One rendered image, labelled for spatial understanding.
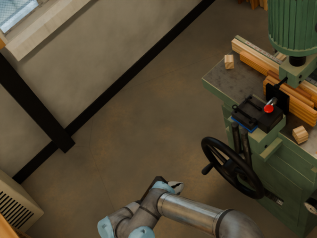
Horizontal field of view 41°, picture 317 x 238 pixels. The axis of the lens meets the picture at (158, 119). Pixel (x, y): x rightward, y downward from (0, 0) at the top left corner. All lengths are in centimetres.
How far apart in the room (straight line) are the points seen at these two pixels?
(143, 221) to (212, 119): 136
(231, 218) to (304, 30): 53
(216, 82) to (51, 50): 107
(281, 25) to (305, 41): 8
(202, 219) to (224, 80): 63
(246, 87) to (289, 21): 46
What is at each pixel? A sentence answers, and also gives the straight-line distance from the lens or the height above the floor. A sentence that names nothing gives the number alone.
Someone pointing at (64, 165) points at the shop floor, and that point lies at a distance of 271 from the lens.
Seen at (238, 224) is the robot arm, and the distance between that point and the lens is 107.
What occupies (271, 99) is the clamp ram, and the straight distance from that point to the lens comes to 148.
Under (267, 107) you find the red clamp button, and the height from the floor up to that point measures 102.
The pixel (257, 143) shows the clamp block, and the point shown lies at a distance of 140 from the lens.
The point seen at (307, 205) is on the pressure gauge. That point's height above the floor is 67.
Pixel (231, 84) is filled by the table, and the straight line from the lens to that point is 160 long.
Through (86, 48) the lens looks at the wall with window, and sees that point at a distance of 251.
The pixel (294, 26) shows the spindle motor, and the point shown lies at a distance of 119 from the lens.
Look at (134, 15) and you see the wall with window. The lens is 266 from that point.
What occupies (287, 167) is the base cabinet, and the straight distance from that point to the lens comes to 166.
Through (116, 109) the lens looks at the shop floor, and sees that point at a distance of 279.
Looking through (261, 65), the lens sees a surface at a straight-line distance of 159.
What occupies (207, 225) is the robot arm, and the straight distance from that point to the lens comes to 115.
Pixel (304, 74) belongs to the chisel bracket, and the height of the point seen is 104.
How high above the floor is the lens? 219
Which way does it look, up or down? 55 degrees down
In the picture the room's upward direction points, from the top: 24 degrees counter-clockwise
